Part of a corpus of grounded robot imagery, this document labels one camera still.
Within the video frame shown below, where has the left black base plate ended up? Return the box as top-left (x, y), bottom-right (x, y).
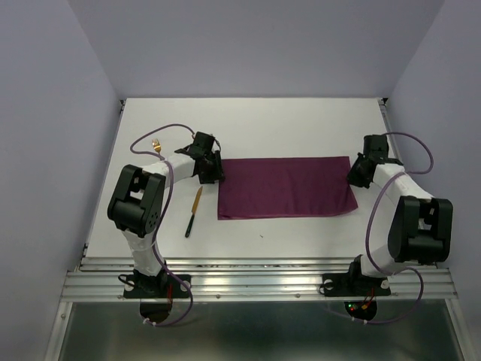
top-left (118, 272), bottom-right (189, 299)

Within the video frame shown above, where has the gold knife dark handle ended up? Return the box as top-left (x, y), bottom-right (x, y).
top-left (184, 186), bottom-right (203, 238)

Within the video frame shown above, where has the gold fork dark handle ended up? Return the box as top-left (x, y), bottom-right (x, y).
top-left (152, 138), bottom-right (162, 155)

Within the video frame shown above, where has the purple cloth napkin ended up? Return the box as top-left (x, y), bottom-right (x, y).
top-left (217, 156), bottom-right (358, 220)

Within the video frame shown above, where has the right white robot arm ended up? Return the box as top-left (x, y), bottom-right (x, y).
top-left (346, 133), bottom-right (453, 293)

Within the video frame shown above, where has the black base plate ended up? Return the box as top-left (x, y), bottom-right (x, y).
top-left (118, 272), bottom-right (189, 299)
top-left (319, 273), bottom-right (391, 298)

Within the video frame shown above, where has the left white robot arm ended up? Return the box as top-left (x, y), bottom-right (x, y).
top-left (107, 132), bottom-right (225, 299)

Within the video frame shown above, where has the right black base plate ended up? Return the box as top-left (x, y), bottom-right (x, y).
top-left (319, 273), bottom-right (391, 298)

